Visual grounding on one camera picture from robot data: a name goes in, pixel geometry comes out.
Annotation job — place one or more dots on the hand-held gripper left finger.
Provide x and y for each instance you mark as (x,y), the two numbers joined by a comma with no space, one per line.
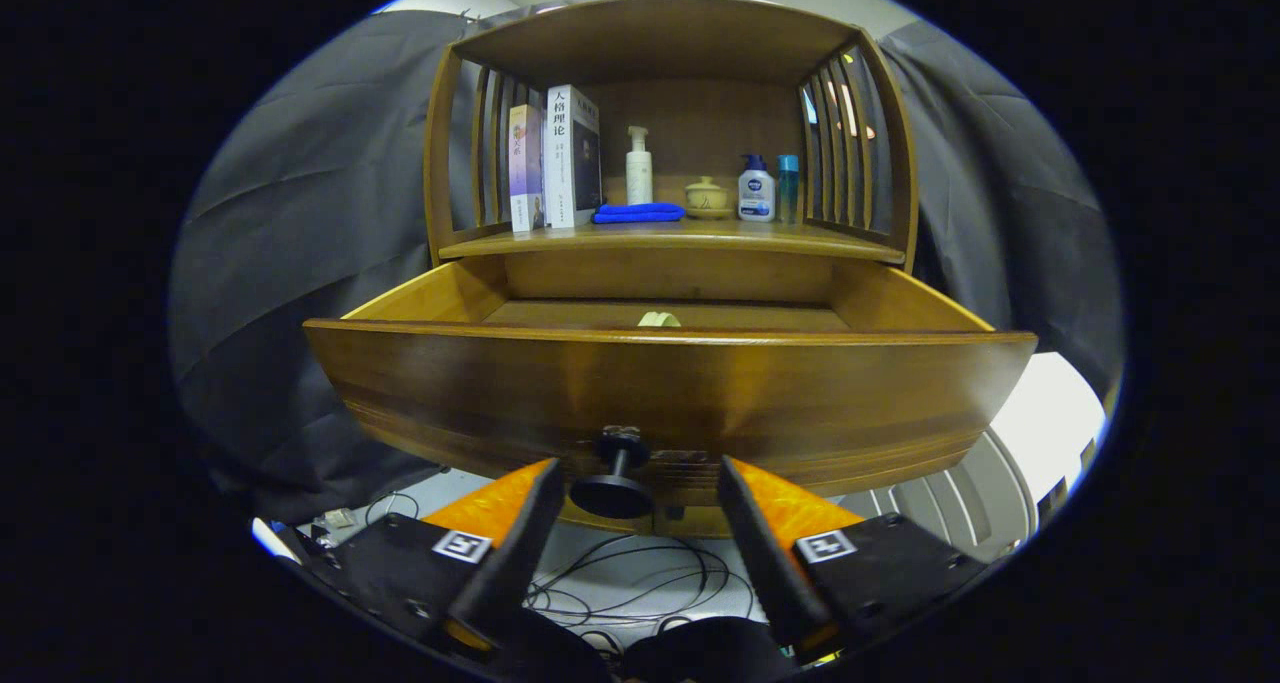
(520,553)

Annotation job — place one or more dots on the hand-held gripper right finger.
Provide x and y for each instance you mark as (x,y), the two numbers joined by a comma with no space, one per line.
(765,553)

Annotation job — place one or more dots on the wooden drawer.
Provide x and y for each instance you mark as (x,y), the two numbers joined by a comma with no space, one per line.
(700,393)

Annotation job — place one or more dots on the wooden countertop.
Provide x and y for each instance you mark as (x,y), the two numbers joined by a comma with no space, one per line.
(700,235)

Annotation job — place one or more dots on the wooden cabinet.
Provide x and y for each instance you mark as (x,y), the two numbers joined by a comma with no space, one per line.
(660,38)

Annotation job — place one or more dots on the dark rounded object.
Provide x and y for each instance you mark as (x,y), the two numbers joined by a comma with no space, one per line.
(555,653)
(710,658)

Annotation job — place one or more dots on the grey ribbed panel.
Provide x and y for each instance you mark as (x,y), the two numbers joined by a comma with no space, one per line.
(940,503)

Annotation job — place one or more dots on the white table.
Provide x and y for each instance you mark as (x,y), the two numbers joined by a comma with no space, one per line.
(1050,423)

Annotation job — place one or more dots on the beige lidded teacup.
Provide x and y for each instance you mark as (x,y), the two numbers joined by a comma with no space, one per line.
(707,198)

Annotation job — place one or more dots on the white lotion bottle blue cap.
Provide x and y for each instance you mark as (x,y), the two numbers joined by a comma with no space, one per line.
(756,193)

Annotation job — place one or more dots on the blue folded cloth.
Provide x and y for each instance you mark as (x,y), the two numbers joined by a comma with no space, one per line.
(640,213)

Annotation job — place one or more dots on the black backdrop cloth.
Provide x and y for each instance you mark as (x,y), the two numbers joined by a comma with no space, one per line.
(300,263)

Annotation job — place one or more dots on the teal bottle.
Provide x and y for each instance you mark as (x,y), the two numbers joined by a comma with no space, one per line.
(788,188)

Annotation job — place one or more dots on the purple book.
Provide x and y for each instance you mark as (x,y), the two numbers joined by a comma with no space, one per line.
(525,163)

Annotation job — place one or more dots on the thick white book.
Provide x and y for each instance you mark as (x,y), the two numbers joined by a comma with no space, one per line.
(565,163)

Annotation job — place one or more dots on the white pump bottle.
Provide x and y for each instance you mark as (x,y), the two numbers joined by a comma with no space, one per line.
(639,178)

